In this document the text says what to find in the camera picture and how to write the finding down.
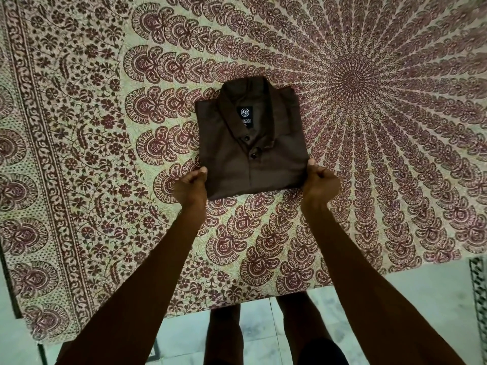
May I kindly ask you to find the person's leg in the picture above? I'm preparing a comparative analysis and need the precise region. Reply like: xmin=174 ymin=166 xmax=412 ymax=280
xmin=276 ymin=292 xmax=349 ymax=365
xmin=203 ymin=304 xmax=244 ymax=365

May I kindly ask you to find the person's left forearm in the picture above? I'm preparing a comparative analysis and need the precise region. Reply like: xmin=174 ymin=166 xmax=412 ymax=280
xmin=56 ymin=199 xmax=208 ymax=365

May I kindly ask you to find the person's right leg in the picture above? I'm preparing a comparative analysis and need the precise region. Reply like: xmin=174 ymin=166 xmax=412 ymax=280
xmin=276 ymin=292 xmax=349 ymax=365

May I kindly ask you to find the person's right hand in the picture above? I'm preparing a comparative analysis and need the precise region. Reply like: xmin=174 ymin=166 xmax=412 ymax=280
xmin=301 ymin=159 xmax=341 ymax=210

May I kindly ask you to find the person's right forearm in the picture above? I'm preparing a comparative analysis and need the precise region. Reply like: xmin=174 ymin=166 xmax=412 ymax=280
xmin=302 ymin=201 xmax=466 ymax=365

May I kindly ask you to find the maroon patterned bed sheet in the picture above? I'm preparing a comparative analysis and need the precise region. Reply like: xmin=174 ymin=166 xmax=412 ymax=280
xmin=0 ymin=0 xmax=487 ymax=344

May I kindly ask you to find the person's left leg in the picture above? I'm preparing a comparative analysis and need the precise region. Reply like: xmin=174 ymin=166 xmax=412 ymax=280
xmin=203 ymin=304 xmax=244 ymax=365

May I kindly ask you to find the person's left hand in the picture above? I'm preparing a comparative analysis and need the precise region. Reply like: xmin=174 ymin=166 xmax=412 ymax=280
xmin=172 ymin=167 xmax=208 ymax=208

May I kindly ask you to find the dark brown shirt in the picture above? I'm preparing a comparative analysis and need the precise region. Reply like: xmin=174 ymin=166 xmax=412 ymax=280
xmin=195 ymin=77 xmax=309 ymax=201

